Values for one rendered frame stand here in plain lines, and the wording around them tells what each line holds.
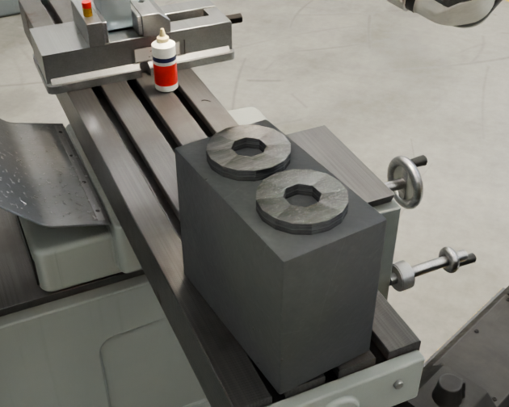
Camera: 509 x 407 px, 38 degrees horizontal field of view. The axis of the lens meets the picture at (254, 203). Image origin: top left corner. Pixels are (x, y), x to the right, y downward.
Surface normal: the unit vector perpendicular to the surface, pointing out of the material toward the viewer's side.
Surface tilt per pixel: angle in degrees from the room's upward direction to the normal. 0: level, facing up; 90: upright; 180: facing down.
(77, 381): 90
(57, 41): 0
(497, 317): 0
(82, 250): 90
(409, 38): 0
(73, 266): 90
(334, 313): 90
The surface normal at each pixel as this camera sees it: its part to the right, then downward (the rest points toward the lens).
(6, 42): 0.00, -0.79
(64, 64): 0.40, 0.55
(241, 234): -0.85, 0.32
